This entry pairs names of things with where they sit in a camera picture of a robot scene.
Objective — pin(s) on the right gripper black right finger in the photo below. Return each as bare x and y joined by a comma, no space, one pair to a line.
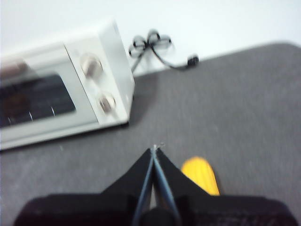
211,209

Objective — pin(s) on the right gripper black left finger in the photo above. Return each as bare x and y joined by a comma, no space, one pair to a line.
94,209

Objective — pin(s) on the beige oven knob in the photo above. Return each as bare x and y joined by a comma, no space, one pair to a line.
107,102
90,64

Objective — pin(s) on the white toaster oven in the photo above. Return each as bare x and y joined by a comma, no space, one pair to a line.
110,47

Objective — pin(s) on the yellow corn cob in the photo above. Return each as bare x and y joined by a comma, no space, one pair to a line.
202,174

